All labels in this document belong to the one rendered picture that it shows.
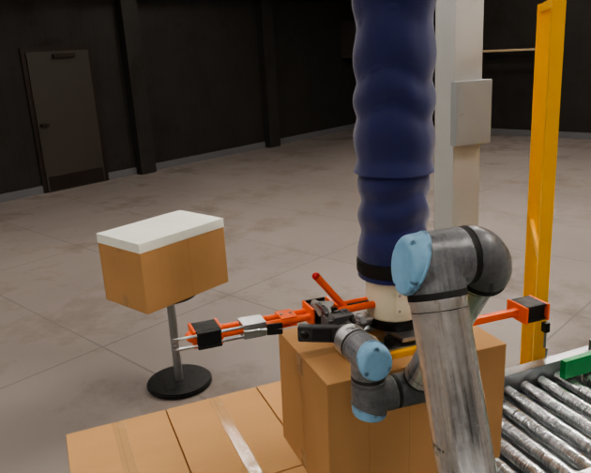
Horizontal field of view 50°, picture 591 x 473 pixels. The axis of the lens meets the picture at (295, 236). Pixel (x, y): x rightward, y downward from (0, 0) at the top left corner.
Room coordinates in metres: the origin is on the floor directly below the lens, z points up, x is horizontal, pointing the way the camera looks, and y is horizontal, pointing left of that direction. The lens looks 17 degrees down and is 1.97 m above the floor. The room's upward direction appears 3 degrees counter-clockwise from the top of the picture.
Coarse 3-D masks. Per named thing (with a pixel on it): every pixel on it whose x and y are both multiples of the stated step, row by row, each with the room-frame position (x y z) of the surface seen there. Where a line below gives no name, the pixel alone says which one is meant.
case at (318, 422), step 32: (288, 352) 1.85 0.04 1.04; (320, 352) 1.76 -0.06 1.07; (480, 352) 1.74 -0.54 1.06; (288, 384) 1.86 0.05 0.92; (320, 384) 1.61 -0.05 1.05; (288, 416) 1.87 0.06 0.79; (320, 416) 1.61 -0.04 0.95; (352, 416) 1.59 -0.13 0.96; (416, 416) 1.66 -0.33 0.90; (320, 448) 1.62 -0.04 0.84; (352, 448) 1.59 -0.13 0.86; (384, 448) 1.62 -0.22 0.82; (416, 448) 1.66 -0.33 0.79
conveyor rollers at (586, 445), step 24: (528, 384) 2.40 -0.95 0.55; (552, 384) 2.39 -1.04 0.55; (576, 384) 2.38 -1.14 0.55; (504, 408) 2.24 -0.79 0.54; (528, 408) 2.24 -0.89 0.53; (552, 408) 2.24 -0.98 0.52; (576, 408) 2.24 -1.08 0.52; (504, 432) 2.11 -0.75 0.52; (576, 432) 2.04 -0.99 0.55; (552, 456) 1.91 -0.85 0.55; (576, 456) 1.91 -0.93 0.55
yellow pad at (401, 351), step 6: (390, 336) 1.75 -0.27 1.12; (384, 342) 1.75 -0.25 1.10; (390, 342) 1.74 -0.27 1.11; (396, 342) 1.76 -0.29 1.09; (408, 342) 1.76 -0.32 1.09; (414, 342) 1.76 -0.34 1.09; (390, 348) 1.72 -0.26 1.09; (396, 348) 1.72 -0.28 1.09; (402, 348) 1.73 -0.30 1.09; (408, 348) 1.73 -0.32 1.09; (414, 348) 1.73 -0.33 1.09; (396, 354) 1.70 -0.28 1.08; (402, 354) 1.71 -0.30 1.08; (408, 354) 1.72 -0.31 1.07
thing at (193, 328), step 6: (216, 318) 1.70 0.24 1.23; (192, 324) 1.67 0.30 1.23; (198, 324) 1.67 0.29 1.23; (204, 324) 1.66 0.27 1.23; (210, 324) 1.66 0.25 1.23; (216, 324) 1.66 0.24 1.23; (192, 330) 1.62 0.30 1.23; (198, 330) 1.62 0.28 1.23; (204, 330) 1.62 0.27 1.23; (222, 336) 1.64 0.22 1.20
